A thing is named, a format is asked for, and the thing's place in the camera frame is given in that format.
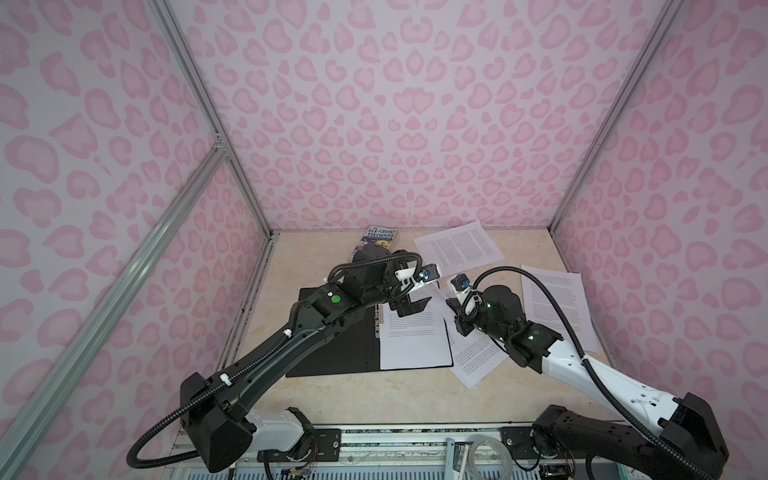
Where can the clear tube coil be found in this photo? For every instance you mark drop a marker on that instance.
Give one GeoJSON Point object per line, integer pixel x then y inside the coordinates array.
{"type": "Point", "coordinates": [488, 449]}

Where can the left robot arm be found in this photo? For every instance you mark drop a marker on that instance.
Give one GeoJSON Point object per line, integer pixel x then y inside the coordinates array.
{"type": "Point", "coordinates": [221, 423]}

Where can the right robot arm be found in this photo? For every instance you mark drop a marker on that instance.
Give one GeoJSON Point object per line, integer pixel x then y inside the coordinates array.
{"type": "Point", "coordinates": [662, 435]}

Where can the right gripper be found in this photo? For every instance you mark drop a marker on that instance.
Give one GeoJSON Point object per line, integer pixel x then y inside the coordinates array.
{"type": "Point", "coordinates": [461, 318]}

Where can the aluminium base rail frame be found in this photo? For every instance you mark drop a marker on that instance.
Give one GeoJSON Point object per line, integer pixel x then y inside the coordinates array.
{"type": "Point", "coordinates": [420, 451]}

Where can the colourful paperback book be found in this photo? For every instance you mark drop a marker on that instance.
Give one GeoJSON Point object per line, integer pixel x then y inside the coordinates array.
{"type": "Point", "coordinates": [379, 236]}

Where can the black A4 clip folder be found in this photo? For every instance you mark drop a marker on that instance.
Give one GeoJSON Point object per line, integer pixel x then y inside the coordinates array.
{"type": "Point", "coordinates": [356, 350]}

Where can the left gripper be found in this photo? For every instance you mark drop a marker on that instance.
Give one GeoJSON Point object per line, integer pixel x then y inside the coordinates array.
{"type": "Point", "coordinates": [406, 305]}

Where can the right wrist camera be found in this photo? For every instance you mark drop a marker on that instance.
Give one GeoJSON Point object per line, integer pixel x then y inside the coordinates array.
{"type": "Point", "coordinates": [462, 287]}

